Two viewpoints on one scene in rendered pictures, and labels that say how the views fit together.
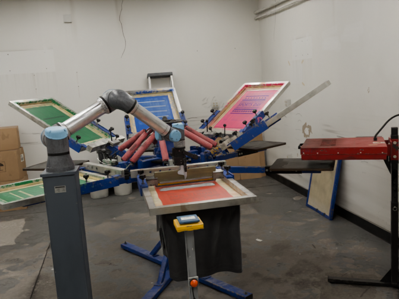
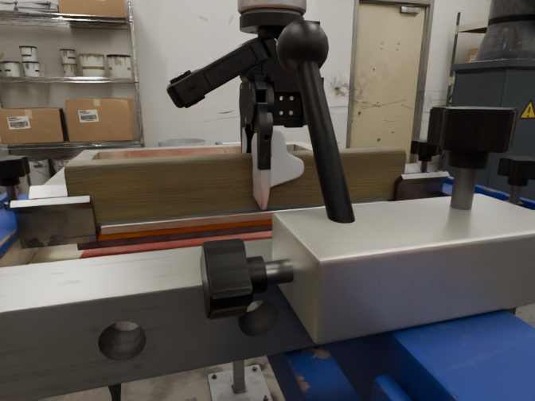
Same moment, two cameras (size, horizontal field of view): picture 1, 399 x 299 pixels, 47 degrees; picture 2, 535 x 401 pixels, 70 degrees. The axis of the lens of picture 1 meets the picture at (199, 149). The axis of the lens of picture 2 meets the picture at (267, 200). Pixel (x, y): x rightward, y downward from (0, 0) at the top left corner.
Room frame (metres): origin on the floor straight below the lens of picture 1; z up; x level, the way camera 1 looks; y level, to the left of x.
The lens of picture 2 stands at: (3.38, 0.08, 1.13)
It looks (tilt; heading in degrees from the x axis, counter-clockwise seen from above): 16 degrees down; 175
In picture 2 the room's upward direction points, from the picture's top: straight up
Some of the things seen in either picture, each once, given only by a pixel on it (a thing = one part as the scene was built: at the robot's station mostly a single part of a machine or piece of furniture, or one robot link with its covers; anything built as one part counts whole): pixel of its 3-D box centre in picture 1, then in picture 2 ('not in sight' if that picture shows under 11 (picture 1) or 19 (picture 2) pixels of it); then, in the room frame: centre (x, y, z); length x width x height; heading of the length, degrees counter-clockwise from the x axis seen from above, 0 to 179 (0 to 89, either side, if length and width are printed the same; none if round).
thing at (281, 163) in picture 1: (246, 168); not in sight; (3.54, -0.37, 0.91); 1.34 x 0.40 x 0.08; 71
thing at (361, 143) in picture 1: (345, 148); not in sight; (3.29, -1.07, 1.06); 0.61 x 0.46 x 0.12; 71
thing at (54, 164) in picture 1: (59, 160); (512, 40); (2.44, 0.76, 1.25); 0.15 x 0.15 x 0.10
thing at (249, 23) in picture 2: (179, 156); (277, 75); (2.92, 0.13, 1.15); 0.09 x 0.08 x 0.12; 101
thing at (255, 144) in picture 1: (225, 155); not in sight; (4.20, -0.24, 0.91); 1.34 x 0.40 x 0.08; 131
